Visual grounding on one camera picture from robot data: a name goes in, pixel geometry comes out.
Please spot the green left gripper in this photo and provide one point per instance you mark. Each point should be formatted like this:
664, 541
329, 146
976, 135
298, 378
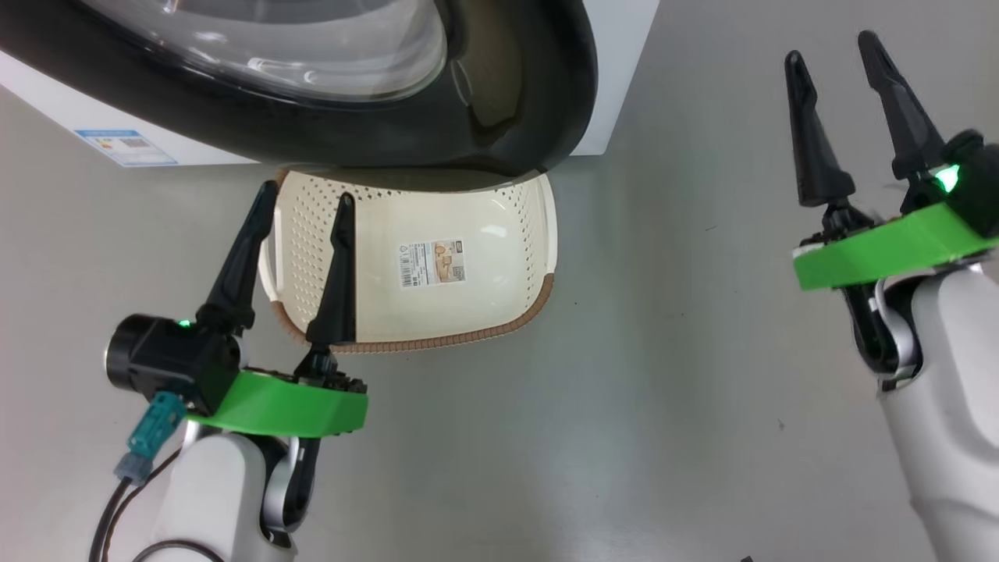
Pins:
289, 406

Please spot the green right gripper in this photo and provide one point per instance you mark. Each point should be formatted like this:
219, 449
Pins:
882, 250

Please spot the black washing machine door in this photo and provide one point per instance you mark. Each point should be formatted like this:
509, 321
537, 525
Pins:
507, 94

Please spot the basket product label sticker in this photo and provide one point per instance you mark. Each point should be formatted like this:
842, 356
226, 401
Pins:
433, 264

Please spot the cream perforated laundry basket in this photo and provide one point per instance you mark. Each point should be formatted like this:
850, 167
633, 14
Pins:
484, 297

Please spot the white washing machine body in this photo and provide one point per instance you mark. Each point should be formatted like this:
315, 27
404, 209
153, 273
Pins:
616, 78

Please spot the blue energy label sticker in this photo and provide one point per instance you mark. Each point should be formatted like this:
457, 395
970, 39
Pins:
125, 148

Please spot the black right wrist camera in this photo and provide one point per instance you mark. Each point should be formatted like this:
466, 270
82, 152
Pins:
975, 183

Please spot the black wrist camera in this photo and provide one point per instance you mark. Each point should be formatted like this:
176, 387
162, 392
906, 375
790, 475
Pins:
164, 359
975, 183

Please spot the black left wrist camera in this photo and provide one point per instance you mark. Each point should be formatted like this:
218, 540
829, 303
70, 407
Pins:
164, 359

